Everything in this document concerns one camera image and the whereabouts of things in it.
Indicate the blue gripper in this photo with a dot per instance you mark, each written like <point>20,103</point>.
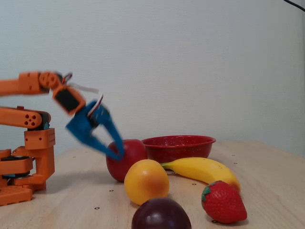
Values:
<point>82,122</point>

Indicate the yellow orange peach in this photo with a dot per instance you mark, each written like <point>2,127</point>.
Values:
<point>146,182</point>

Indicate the red speckled bowl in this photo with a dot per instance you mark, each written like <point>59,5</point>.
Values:
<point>178,149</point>

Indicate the red apple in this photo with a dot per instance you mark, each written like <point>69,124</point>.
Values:
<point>135,152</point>

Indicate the dark purple plum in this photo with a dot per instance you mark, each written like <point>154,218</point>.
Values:
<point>160,214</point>

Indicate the yellow banana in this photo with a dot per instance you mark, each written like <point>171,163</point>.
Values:
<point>202,170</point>

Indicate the red strawberry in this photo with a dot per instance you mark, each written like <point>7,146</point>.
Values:
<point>224,202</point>

